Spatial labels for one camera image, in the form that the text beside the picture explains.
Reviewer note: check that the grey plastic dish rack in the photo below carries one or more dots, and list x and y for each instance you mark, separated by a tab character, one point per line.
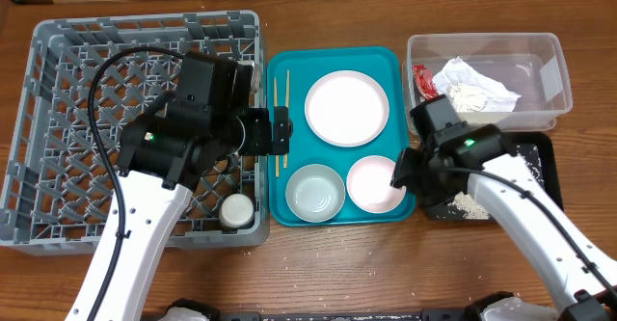
56	194

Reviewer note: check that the pink round bowl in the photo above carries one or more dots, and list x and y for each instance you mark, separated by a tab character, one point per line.
368	185

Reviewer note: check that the large white round plate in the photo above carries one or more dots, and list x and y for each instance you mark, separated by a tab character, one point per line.
347	108

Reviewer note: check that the grey-white round bowl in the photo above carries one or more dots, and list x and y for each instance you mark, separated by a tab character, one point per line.
315	193

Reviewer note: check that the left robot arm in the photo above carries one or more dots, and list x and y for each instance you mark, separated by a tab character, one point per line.
128	253

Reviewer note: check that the teal plastic serving tray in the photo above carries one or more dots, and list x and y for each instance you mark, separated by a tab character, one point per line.
305	148

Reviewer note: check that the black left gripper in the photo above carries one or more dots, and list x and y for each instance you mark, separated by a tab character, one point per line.
259	143

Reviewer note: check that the clear plastic waste bin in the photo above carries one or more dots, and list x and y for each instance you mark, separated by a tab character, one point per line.
531	65

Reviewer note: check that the white paper cup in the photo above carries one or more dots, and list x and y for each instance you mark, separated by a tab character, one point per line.
236	211

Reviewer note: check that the rice pile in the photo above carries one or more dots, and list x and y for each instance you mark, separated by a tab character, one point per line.
464	206

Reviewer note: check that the right wooden chopstick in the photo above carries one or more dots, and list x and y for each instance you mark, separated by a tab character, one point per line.
287	97

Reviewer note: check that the white napkin waste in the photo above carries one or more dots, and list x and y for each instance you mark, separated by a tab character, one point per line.
471	92

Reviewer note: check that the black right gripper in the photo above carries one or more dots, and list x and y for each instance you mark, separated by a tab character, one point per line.
402	172

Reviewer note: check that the black rectangular waste tray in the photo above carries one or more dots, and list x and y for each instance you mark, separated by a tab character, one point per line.
552	185

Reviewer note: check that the red snack wrapper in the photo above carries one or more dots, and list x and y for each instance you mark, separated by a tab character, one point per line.
424	81

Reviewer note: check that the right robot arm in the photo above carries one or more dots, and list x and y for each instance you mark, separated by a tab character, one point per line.
580	278

